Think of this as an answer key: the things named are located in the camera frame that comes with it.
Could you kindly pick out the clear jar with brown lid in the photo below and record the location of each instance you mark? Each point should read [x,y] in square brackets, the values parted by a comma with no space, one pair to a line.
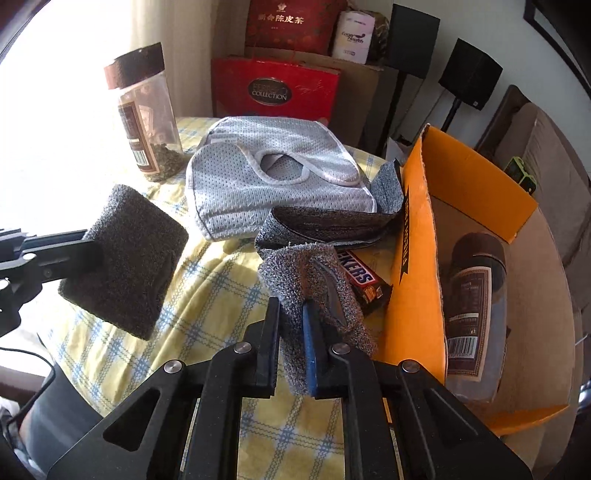
[138,115]
[475,314]

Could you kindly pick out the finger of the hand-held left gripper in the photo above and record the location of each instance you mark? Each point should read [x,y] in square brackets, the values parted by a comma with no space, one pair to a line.
[51,237]
[55,261]

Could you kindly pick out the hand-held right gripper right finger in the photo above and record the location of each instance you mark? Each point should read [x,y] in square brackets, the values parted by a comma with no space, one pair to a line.
[313,360]

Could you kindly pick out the black speaker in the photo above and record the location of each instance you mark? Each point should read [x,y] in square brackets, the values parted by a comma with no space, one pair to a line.
[413,39]
[471,74]

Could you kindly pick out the yellow checked tablecloth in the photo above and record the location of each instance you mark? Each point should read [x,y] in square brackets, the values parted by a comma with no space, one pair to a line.
[217,286]

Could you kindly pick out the dark red tea box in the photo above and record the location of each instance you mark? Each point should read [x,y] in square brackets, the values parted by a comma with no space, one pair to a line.
[295,32]

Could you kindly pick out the white curtain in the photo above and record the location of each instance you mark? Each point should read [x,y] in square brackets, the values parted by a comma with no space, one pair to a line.
[184,55]

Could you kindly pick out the black framed picture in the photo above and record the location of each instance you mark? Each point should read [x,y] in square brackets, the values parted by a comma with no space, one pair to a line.
[563,23]

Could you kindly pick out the red gift box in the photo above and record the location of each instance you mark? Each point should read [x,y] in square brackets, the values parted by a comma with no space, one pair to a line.
[314,92]

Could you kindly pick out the grey mesh cloth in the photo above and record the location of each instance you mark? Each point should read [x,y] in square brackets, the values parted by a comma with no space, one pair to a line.
[231,194]

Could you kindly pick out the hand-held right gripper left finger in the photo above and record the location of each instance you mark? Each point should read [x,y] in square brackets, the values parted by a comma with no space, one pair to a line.
[270,350]

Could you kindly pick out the brown chocolate bar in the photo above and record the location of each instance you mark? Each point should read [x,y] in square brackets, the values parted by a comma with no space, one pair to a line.
[364,286]

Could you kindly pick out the person's dark shorts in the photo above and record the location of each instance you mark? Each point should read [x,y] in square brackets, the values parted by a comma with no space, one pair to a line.
[55,415]

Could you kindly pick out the camouflage patterned item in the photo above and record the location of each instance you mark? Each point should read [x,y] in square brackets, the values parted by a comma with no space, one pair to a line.
[379,32]

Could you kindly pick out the black speaker stand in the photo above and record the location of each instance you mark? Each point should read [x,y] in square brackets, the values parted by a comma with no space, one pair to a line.
[451,113]

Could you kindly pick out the brown sofa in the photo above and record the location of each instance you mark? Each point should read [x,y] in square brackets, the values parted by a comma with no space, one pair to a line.
[554,184]

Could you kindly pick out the orange cardboard box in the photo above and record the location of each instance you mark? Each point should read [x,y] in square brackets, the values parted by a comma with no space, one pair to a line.
[415,277]

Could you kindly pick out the green and black gadget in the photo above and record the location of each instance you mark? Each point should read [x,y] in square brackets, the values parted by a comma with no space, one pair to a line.
[521,174]

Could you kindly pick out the dark foam sponge block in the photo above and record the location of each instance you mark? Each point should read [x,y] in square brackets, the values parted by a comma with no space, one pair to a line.
[124,258]

